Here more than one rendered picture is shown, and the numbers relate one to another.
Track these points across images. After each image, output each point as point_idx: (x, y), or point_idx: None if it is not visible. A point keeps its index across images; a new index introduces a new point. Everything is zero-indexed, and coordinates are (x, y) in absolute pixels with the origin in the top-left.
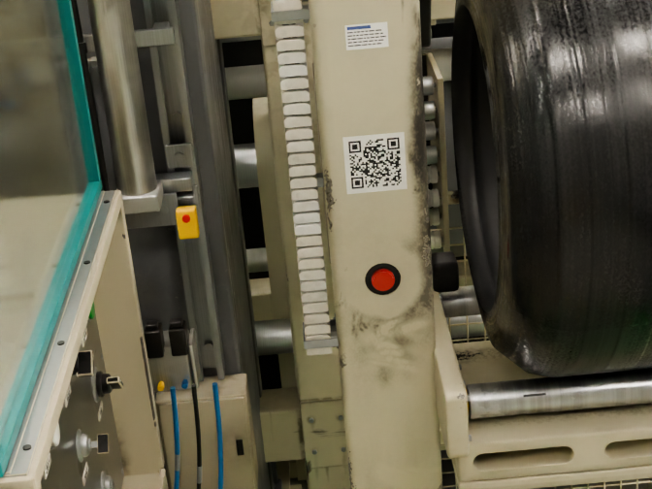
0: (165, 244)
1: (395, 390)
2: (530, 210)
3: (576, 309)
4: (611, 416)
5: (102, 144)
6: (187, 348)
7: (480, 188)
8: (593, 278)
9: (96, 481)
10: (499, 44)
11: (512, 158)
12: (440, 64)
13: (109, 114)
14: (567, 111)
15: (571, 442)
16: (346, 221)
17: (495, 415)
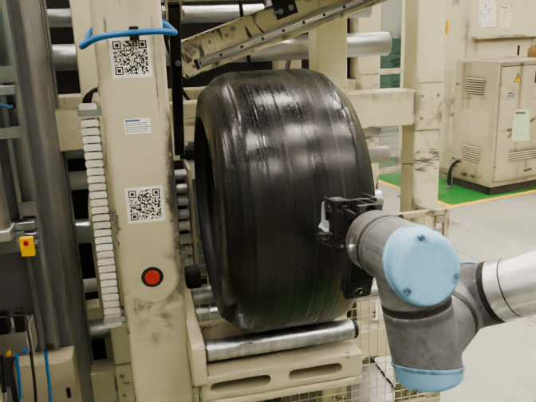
0: (21, 266)
1: (162, 347)
2: (237, 223)
3: (267, 284)
4: (292, 355)
5: None
6: (26, 327)
7: (213, 230)
8: (276, 265)
9: None
10: (215, 128)
11: (225, 192)
12: (192, 169)
13: None
14: (256, 162)
15: (269, 372)
16: (128, 241)
17: (222, 358)
